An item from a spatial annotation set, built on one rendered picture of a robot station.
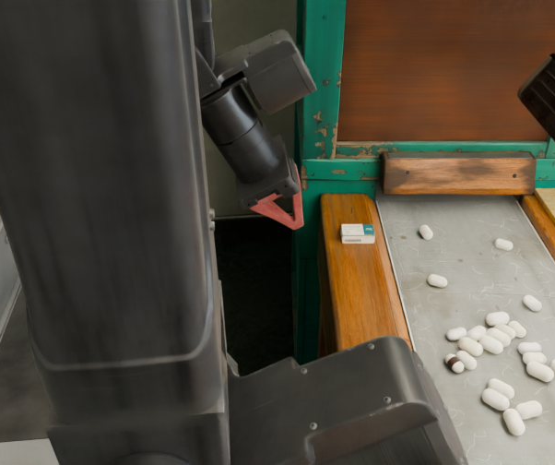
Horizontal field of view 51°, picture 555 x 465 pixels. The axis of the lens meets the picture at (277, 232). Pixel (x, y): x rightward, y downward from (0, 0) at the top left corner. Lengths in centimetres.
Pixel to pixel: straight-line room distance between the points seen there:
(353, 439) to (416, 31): 94
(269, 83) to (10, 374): 35
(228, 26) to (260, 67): 136
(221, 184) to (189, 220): 204
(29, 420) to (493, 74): 97
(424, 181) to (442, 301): 27
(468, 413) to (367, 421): 64
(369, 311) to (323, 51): 47
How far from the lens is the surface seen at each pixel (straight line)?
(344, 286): 98
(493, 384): 89
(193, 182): 15
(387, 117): 117
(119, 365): 18
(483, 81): 119
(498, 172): 122
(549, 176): 132
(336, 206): 117
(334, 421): 24
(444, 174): 118
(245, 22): 196
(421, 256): 111
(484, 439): 85
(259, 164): 63
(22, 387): 52
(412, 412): 24
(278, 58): 60
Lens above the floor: 141
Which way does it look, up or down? 36 degrees down
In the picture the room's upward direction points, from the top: straight up
